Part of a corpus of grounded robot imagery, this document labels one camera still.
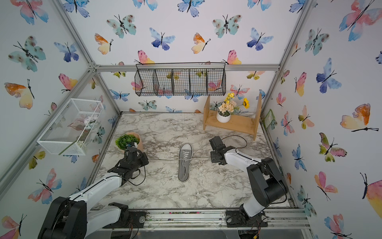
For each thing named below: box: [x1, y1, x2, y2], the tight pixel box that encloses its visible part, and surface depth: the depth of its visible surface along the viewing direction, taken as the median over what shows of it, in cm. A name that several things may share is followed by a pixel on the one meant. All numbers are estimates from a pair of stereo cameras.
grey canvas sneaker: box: [178, 143, 193, 183], surface depth 92 cm
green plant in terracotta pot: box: [115, 131, 144, 153], surface depth 90 cm
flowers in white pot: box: [216, 92, 251, 123], surface depth 95 cm
